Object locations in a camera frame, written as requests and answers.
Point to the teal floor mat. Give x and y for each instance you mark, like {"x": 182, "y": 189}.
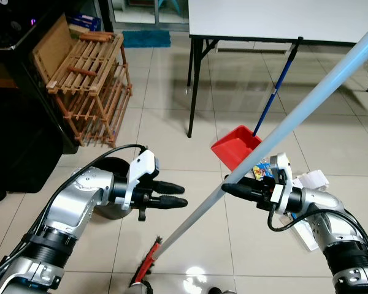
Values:
{"x": 146, "y": 38}

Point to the broom with red head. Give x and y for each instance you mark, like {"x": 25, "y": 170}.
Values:
{"x": 306, "y": 103}

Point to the brown cardboard sheet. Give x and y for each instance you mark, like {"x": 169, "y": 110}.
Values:
{"x": 52, "y": 49}

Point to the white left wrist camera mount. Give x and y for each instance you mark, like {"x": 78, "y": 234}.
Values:
{"x": 141, "y": 171}

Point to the white folding table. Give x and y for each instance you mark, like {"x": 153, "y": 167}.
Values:
{"x": 282, "y": 18}

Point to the black cabinet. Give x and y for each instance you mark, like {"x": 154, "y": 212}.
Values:
{"x": 18, "y": 135}

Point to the black waste bin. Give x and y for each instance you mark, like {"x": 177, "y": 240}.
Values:
{"x": 118, "y": 164}

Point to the blue box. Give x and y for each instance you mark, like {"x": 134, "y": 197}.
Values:
{"x": 86, "y": 23}

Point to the white crumpled paper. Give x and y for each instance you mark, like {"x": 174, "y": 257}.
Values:
{"x": 313, "y": 179}

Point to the wooden slatted shoe rack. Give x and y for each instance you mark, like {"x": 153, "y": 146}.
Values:
{"x": 95, "y": 92}

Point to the white foam tray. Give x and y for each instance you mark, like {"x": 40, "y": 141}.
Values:
{"x": 308, "y": 239}

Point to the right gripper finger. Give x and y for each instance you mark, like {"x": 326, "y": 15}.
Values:
{"x": 239, "y": 191}

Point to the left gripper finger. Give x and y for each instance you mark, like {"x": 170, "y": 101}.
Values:
{"x": 168, "y": 187}
{"x": 172, "y": 202}

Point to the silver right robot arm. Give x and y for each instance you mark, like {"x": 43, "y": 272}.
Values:
{"x": 349, "y": 263}

